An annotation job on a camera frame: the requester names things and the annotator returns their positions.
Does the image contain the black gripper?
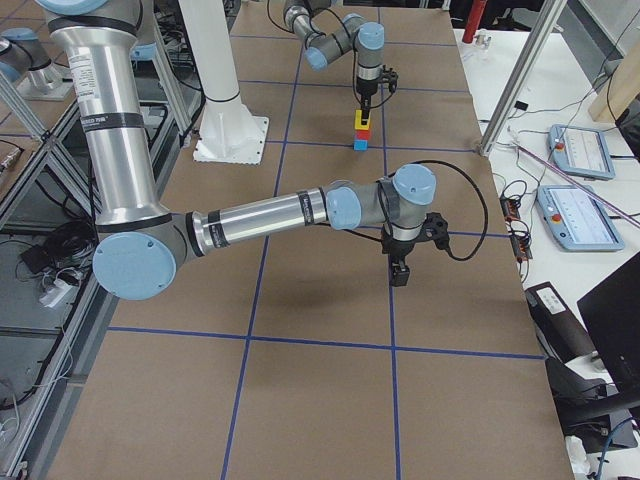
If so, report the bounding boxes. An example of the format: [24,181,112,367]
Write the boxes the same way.
[355,77,382,125]
[381,227,426,286]

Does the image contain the yellow cube block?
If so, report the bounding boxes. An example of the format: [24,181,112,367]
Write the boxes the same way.
[354,109,370,131]

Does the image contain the red cube block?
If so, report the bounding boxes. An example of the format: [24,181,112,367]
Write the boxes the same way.
[355,129,371,142]

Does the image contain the blue cube block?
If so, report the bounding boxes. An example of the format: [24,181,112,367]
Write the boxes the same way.
[353,139,368,151]

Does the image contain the small third robot arm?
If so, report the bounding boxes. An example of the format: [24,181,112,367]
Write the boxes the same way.
[1,27,73,101]

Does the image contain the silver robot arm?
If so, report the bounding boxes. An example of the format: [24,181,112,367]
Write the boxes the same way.
[43,1,436,300]
[279,1,398,130]

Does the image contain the orange circuit board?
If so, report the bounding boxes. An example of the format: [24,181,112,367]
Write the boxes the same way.
[500,196,521,222]

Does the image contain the red cylinder bottle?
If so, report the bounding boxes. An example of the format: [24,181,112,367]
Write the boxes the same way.
[462,0,487,44]

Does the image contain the near teach pendant tablet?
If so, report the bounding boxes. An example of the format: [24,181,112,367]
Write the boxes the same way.
[536,185,625,252]

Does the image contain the teach pendant tablet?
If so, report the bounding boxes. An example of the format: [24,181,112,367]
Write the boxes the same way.
[548,124,615,180]
[536,185,625,252]

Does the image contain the black computer monitor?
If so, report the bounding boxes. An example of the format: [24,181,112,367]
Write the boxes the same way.
[577,254,639,391]

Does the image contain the far teach pendant tablet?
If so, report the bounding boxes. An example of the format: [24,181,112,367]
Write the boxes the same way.
[548,124,615,180]

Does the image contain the white power strip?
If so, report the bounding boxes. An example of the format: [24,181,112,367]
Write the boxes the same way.
[39,279,72,308]

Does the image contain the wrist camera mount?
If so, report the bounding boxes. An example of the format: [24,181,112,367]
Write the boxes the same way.
[378,66,398,95]
[419,212,450,252]

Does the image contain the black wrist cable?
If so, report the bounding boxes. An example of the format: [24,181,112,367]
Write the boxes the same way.
[384,159,489,261]

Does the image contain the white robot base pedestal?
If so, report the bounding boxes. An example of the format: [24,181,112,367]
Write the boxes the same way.
[179,0,269,165]

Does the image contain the aluminium frame post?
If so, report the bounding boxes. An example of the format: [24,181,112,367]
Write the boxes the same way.
[478,0,567,156]

